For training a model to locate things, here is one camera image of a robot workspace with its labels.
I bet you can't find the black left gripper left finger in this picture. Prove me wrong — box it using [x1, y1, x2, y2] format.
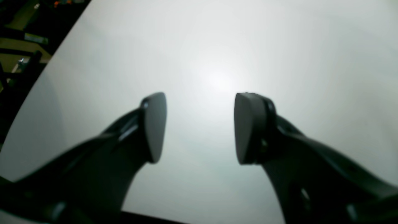
[1, 92, 167, 224]

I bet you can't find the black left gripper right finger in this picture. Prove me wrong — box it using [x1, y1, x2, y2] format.
[234, 93, 398, 224]

